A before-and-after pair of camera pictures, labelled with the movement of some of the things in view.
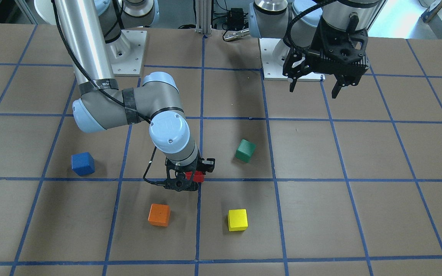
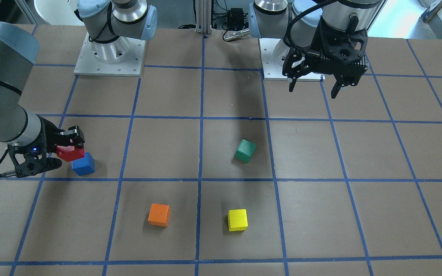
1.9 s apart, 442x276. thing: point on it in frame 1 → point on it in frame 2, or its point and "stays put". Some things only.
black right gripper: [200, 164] → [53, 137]
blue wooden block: [83, 164] stays put
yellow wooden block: [238, 219] stays put
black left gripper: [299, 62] stays put
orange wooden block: [159, 215] stays put
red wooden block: [198, 176] → [70, 153]
